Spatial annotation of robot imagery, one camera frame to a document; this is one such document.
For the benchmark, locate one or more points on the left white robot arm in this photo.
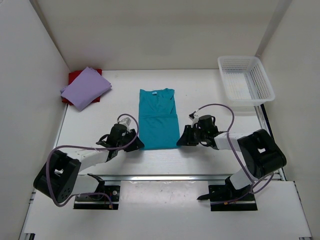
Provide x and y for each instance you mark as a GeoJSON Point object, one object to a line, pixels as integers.
{"type": "Point", "coordinates": [60, 178]}

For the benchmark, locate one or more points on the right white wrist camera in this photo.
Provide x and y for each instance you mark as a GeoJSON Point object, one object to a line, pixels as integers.
{"type": "Point", "coordinates": [194, 117]}

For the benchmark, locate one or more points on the purple t shirt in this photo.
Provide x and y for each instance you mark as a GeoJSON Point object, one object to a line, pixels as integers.
{"type": "Point", "coordinates": [84, 87]}

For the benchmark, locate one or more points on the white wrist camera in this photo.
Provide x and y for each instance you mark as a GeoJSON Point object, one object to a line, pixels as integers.
{"type": "Point", "coordinates": [194, 117]}
{"type": "Point", "coordinates": [126, 122]}

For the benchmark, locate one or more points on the white plastic basket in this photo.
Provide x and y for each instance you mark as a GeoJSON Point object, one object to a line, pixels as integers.
{"type": "Point", "coordinates": [245, 81]}

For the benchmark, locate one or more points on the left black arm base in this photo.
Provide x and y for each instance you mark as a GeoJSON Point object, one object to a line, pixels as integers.
{"type": "Point", "coordinates": [94, 193]}

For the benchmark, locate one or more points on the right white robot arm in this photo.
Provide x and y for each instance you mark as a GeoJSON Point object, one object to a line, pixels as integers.
{"type": "Point", "coordinates": [260, 153]}

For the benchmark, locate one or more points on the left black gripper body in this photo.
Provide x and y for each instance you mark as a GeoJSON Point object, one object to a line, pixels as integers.
{"type": "Point", "coordinates": [128, 136]}

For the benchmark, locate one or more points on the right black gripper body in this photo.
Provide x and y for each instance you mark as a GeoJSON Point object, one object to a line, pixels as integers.
{"type": "Point", "coordinates": [204, 135]}

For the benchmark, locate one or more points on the teal t shirt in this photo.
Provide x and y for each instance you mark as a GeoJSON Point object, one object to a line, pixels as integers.
{"type": "Point", "coordinates": [158, 120]}

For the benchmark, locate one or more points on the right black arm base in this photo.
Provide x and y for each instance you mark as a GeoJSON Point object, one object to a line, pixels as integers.
{"type": "Point", "coordinates": [225, 198]}

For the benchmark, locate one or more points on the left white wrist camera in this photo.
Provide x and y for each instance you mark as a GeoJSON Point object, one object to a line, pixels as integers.
{"type": "Point", "coordinates": [126, 122]}

